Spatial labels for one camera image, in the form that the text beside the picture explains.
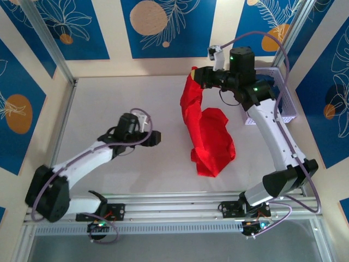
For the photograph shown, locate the red t-shirt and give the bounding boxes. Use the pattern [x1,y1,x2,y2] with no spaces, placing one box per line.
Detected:
[179,66,237,178]

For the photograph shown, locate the lavender plastic basket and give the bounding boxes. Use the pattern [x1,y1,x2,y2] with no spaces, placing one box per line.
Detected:
[244,67,297,127]

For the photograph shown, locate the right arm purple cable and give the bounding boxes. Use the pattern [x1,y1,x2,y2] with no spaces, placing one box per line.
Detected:
[219,30,322,240]

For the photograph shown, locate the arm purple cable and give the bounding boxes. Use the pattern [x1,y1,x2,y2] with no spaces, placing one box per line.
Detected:
[31,108,154,244]
[219,30,322,240]

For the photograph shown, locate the blue floral wall panel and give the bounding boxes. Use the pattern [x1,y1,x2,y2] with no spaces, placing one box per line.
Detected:
[0,5,57,79]
[283,0,336,74]
[121,0,218,59]
[35,0,110,61]
[0,39,47,175]
[230,0,309,58]
[296,24,349,170]

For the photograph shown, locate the aluminium frame post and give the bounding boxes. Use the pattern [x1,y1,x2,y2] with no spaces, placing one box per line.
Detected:
[272,0,320,69]
[19,0,79,85]

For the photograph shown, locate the aluminium side rail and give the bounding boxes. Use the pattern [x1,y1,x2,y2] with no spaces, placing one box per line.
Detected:
[47,78,79,175]

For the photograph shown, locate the aluminium base frame rails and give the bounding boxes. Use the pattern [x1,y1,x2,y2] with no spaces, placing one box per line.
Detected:
[23,190,322,226]

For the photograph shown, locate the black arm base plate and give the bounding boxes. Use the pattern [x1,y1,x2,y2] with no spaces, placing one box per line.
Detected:
[75,203,126,222]
[218,200,272,219]

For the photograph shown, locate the grey slotted cable duct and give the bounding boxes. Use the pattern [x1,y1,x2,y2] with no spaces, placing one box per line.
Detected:
[34,222,246,237]

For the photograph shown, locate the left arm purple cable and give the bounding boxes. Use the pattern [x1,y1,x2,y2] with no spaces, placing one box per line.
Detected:
[31,108,154,244]

